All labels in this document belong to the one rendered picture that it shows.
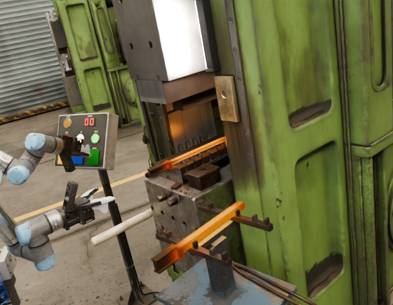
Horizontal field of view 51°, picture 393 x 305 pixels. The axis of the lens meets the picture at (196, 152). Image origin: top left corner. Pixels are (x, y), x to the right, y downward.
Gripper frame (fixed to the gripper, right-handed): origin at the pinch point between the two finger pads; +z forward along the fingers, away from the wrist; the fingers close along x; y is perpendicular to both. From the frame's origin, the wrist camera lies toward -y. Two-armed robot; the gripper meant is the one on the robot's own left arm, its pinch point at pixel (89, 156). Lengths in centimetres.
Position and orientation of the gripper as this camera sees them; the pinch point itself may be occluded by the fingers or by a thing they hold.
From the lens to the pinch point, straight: 206.1
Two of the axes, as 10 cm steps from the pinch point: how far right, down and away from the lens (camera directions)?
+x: -8.8, 0.0, 4.7
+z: 4.7, 1.3, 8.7
